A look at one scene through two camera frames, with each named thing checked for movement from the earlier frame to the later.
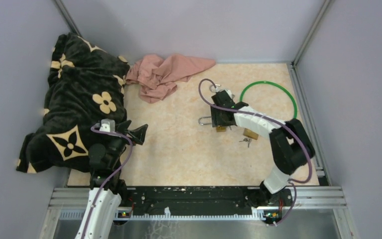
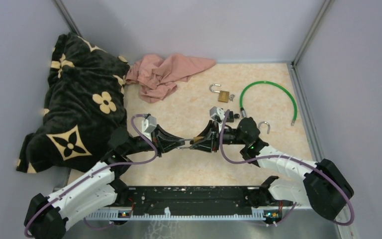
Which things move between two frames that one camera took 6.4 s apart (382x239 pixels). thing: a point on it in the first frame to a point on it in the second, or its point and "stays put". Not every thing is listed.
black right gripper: (216, 120) to (206, 145)
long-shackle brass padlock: (219, 129) to (195, 139)
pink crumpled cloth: (157, 75) stays put
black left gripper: (138, 134) to (164, 141)
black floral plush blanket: (86, 85) stays put
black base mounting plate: (191, 199) stays put
